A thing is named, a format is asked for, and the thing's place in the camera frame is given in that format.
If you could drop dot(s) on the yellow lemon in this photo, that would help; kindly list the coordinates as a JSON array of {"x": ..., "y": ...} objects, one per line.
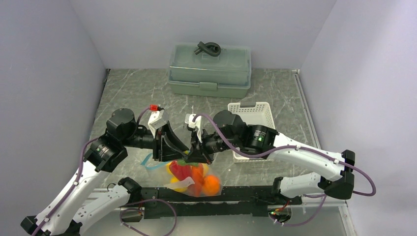
[{"x": 168, "y": 168}]

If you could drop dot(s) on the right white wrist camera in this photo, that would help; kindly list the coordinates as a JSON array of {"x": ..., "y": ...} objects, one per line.
[{"x": 193, "y": 121}]

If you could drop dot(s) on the red bell pepper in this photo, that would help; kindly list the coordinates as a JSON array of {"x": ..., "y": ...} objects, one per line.
[{"x": 180, "y": 169}]

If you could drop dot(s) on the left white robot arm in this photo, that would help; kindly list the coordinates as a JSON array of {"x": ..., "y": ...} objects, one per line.
[{"x": 67, "y": 214}]

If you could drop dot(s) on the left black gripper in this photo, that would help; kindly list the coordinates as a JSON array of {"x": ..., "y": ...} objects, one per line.
[{"x": 172, "y": 147}]

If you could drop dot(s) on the green plastic storage box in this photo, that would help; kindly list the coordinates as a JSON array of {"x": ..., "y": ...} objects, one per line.
[{"x": 226, "y": 75}]

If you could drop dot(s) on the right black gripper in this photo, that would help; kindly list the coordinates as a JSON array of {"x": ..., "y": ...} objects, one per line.
[{"x": 199, "y": 152}]

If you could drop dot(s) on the white perforated plastic basket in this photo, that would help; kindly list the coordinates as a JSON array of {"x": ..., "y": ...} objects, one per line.
[{"x": 253, "y": 113}]

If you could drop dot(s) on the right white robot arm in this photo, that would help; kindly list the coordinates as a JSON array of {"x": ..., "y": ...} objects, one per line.
[{"x": 252, "y": 135}]

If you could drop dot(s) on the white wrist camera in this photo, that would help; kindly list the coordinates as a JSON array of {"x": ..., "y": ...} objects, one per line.
[
  {"x": 193, "y": 121},
  {"x": 157, "y": 119}
]

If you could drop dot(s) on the red orange carrot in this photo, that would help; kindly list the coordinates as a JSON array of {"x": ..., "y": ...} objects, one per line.
[{"x": 197, "y": 175}]

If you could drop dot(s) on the clear zip top bag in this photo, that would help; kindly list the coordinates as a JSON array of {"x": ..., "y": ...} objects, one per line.
[{"x": 191, "y": 179}]

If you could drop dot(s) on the small yellow fruit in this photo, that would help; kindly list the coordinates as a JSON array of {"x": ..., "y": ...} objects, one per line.
[{"x": 176, "y": 185}]

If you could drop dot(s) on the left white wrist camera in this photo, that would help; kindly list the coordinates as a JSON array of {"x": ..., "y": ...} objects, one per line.
[{"x": 157, "y": 119}]

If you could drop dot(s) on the orange tangerine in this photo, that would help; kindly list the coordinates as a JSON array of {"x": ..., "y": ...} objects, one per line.
[{"x": 211, "y": 185}]

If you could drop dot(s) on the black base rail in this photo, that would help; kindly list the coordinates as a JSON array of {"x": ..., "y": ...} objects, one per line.
[{"x": 233, "y": 200}]

